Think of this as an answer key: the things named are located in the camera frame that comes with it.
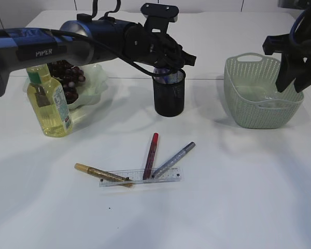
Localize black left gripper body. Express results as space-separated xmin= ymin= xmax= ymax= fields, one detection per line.
xmin=142 ymin=33 xmax=196 ymax=69

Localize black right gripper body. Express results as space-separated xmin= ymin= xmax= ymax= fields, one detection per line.
xmin=262 ymin=7 xmax=311 ymax=62

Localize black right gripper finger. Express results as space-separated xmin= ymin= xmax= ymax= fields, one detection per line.
xmin=294 ymin=63 xmax=311 ymax=93
xmin=276 ymin=53 xmax=301 ymax=92

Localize blue scissors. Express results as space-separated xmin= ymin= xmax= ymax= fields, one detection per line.
xmin=154 ymin=66 xmax=178 ymax=85

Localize clear plastic sheet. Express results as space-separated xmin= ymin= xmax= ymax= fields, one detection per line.
xmin=258 ymin=96 xmax=281 ymax=108

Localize purple grape bunch with leaf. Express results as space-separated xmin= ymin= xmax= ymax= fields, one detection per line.
xmin=47 ymin=60 xmax=86 ymax=104

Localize red glitter marker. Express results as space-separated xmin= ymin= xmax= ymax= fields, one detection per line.
xmin=143 ymin=133 xmax=159 ymax=180

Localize yellow oil bottle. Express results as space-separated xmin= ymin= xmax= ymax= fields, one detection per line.
xmin=26 ymin=64 xmax=73 ymax=137

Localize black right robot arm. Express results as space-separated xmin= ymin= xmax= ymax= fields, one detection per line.
xmin=262 ymin=1 xmax=311 ymax=93

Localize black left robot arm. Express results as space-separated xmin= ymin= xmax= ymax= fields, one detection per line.
xmin=0 ymin=19 xmax=196 ymax=97

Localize black mesh pen cup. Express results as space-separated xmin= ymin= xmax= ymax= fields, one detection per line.
xmin=152 ymin=70 xmax=186 ymax=117

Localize pale green woven basket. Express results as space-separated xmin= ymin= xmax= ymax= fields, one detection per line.
xmin=223 ymin=53 xmax=304 ymax=129

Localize translucent green wavy plate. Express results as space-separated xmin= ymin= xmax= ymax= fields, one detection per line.
xmin=22 ymin=61 xmax=109 ymax=111

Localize clear plastic ruler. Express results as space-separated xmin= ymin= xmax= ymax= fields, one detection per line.
xmin=99 ymin=168 xmax=182 ymax=187

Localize silver glitter marker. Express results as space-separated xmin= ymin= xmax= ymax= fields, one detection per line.
xmin=151 ymin=142 xmax=195 ymax=178

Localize gold glitter marker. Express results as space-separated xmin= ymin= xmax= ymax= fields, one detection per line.
xmin=74 ymin=163 xmax=133 ymax=187

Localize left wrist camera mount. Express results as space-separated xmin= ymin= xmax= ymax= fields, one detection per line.
xmin=140 ymin=3 xmax=179 ymax=34

